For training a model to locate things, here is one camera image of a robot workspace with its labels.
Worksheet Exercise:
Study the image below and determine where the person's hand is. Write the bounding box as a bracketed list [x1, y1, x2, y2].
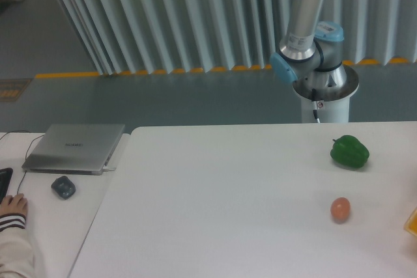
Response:
[1, 193, 28, 218]

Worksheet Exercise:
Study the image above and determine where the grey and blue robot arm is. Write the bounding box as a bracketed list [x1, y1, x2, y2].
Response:
[270, 0, 416, 83]

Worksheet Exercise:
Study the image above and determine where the cream sleeved forearm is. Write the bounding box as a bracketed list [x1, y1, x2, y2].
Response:
[1, 213, 36, 277]

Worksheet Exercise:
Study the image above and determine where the dark grey earbuds case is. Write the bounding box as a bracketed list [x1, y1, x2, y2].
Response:
[51, 176, 76, 200]

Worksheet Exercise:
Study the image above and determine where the silver closed laptop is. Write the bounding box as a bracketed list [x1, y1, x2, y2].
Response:
[22, 124, 125, 175]

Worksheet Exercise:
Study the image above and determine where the white laptop plug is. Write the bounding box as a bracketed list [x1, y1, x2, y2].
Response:
[103, 167, 116, 173]

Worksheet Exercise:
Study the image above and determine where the white corrugated folding screen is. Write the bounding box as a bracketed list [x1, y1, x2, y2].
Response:
[59, 0, 416, 75]

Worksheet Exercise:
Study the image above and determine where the brown egg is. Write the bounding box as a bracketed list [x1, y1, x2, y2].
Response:
[330, 197, 351, 221]

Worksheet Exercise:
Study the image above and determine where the green bell pepper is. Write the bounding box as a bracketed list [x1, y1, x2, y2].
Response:
[330, 135, 370, 169]

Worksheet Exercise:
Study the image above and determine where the black mouse cable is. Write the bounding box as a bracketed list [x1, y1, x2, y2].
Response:
[0, 130, 46, 194]

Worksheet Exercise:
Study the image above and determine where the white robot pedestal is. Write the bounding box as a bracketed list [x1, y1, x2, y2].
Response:
[293, 65, 359, 123]

